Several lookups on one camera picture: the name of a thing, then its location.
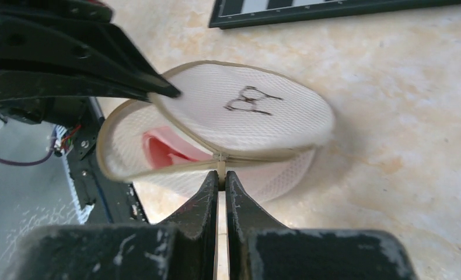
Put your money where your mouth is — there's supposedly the pink bra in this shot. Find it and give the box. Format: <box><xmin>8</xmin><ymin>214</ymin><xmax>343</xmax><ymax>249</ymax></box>
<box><xmin>141</xmin><ymin>126</ymin><xmax>212</xmax><ymax>169</ymax></box>

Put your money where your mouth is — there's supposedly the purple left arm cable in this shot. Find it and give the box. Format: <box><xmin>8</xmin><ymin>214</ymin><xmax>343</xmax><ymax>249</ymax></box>
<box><xmin>0</xmin><ymin>135</ymin><xmax>61</xmax><ymax>167</ymax></box>

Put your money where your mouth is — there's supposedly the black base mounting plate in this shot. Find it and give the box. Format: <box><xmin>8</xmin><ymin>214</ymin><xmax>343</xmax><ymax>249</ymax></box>
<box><xmin>56</xmin><ymin>97</ymin><xmax>149</xmax><ymax>224</ymax></box>

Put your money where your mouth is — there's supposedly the white mesh laundry bag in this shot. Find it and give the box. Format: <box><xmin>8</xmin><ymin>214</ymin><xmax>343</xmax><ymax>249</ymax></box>
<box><xmin>96</xmin><ymin>61</ymin><xmax>335</xmax><ymax>202</ymax></box>

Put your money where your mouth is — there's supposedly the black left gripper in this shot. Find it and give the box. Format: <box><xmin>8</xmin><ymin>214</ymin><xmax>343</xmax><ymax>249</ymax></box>
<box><xmin>0</xmin><ymin>1</ymin><xmax>181</xmax><ymax>125</ymax></box>

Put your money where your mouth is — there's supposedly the black and white chessboard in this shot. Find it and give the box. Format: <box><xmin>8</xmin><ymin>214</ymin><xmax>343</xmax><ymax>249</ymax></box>
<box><xmin>208</xmin><ymin>0</ymin><xmax>461</xmax><ymax>30</ymax></box>

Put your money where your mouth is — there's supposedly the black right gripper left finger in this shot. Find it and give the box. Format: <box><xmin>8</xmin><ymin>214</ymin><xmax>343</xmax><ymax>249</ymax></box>
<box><xmin>6</xmin><ymin>171</ymin><xmax>219</xmax><ymax>279</ymax></box>

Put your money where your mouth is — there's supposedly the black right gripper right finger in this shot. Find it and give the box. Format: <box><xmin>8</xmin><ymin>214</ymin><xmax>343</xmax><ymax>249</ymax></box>
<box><xmin>225</xmin><ymin>171</ymin><xmax>417</xmax><ymax>279</ymax></box>

